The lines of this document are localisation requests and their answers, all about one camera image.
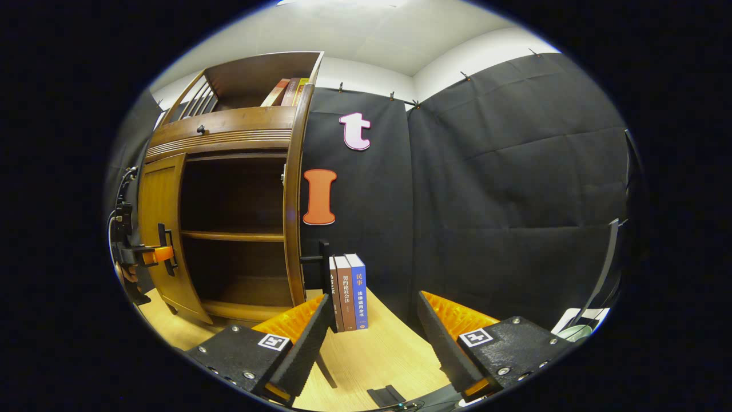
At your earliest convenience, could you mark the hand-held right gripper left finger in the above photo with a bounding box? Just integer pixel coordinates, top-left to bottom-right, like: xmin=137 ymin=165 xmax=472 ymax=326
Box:
xmin=183 ymin=294 xmax=332 ymax=407

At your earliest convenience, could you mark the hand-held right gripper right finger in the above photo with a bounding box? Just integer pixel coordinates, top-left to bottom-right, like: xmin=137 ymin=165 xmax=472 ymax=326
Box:
xmin=416 ymin=290 xmax=575 ymax=401

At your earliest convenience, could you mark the wooden shoe cabinet door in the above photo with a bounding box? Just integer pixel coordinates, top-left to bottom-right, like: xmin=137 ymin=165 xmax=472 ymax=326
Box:
xmin=283 ymin=152 xmax=314 ymax=308
xmin=137 ymin=153 xmax=213 ymax=325

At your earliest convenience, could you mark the wooden double-door shoe cabinet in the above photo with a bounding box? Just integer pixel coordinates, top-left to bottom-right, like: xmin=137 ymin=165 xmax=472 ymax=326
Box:
xmin=137 ymin=51 xmax=325 ymax=327

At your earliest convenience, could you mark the wooden cabinet drawer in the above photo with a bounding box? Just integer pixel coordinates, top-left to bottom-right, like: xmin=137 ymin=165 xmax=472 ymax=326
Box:
xmin=145 ymin=106 xmax=298 ymax=163

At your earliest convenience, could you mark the dark brown spine book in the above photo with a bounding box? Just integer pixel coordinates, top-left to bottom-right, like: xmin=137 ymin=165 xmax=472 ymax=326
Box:
xmin=329 ymin=256 xmax=345 ymax=333

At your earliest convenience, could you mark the small black plastic piece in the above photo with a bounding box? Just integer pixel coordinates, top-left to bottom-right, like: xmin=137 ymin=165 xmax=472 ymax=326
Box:
xmin=366 ymin=385 xmax=408 ymax=408

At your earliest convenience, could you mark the blue spine book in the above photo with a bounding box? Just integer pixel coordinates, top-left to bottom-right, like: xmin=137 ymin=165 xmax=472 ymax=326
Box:
xmin=345 ymin=253 xmax=369 ymax=330

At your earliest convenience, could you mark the white round object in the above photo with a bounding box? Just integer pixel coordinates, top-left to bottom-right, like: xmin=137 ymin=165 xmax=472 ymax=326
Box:
xmin=551 ymin=307 xmax=611 ymax=343

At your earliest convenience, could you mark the black backdrop cloth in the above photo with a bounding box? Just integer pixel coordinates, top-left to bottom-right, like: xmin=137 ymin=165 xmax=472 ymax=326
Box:
xmin=106 ymin=53 xmax=641 ymax=332

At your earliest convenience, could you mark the tan book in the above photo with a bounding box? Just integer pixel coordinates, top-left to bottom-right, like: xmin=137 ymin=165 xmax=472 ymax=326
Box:
xmin=260 ymin=78 xmax=291 ymax=107

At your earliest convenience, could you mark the red-brown book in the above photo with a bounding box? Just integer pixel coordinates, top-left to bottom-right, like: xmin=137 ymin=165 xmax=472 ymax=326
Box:
xmin=280 ymin=78 xmax=301 ymax=107

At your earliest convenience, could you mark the long ceiling light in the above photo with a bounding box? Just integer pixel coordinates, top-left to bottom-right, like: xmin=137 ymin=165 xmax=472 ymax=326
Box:
xmin=276 ymin=0 xmax=409 ymax=9

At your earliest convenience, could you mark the black door handle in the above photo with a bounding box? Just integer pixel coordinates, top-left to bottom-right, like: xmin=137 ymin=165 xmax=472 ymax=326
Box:
xmin=158 ymin=223 xmax=179 ymax=277
xmin=300 ymin=240 xmax=332 ymax=295

